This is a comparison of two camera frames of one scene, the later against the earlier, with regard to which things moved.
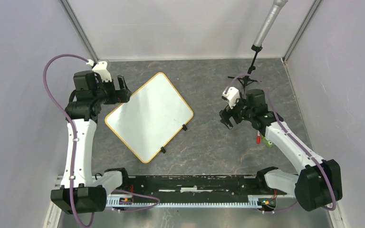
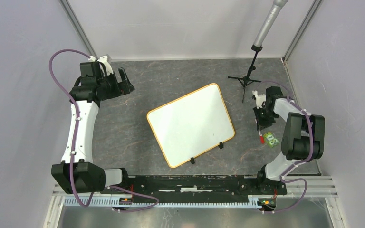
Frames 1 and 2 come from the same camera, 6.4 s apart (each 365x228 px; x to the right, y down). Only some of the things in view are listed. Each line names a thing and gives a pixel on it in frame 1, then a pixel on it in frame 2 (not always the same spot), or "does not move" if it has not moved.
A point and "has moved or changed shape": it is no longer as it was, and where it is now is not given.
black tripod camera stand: [257, 46] does not move
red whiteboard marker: [258, 137] has moved or changed shape
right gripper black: [225, 115] to [260, 123]
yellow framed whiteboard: [155, 113] to [188, 126]
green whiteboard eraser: [269, 143] does not move
